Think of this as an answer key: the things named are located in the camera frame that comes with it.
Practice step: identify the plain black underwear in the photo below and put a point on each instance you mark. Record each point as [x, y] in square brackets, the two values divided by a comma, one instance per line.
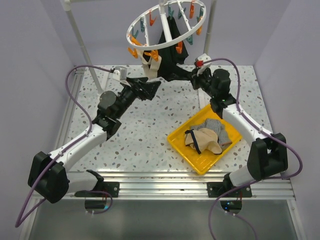
[167, 65]

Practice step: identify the white round clip hanger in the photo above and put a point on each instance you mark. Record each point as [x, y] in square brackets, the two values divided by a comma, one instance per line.
[170, 23]

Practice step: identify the left white rack pole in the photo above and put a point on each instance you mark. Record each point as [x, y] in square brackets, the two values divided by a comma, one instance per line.
[66, 5]

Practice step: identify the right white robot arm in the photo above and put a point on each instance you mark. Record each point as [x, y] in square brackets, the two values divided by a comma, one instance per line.
[268, 151]

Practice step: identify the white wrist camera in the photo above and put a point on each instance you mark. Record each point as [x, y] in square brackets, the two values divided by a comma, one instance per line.
[119, 74]
[202, 61]

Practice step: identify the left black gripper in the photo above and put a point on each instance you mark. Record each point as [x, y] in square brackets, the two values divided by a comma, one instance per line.
[148, 89]

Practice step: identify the white rack pole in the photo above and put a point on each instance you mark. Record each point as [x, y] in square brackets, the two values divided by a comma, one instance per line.
[209, 26]
[66, 5]

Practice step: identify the yellow plastic tray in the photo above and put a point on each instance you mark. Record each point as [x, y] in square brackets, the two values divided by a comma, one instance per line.
[202, 163]

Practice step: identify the right white rack pole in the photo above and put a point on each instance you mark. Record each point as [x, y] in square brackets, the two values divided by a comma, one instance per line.
[209, 26]

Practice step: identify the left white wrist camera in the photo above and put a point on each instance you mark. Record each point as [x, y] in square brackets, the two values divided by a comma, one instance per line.
[119, 74]

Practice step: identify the grey striped underwear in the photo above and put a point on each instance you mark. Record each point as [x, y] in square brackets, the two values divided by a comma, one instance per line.
[216, 126]

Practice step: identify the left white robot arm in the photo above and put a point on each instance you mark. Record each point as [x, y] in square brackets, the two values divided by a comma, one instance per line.
[49, 175]

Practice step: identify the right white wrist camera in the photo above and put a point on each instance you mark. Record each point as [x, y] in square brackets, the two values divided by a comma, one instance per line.
[202, 61]

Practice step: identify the beige underwear navy trim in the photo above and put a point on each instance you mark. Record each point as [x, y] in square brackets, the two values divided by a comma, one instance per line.
[201, 140]

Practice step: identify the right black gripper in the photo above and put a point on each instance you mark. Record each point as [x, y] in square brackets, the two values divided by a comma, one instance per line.
[195, 78]

